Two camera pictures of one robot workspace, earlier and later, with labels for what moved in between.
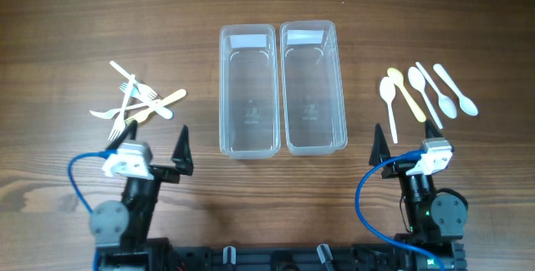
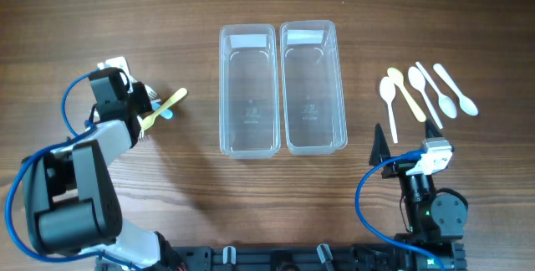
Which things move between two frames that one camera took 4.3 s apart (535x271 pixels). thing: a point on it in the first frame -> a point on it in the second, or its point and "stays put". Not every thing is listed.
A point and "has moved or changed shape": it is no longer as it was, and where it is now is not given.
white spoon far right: x=466 y=104 stays put
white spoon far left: x=387 y=89 stays put
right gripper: x=380 y=150 stays put
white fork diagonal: x=121 y=121 has moved or changed shape
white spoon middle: x=417 y=79 stays put
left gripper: x=180 y=158 -> x=141 y=93
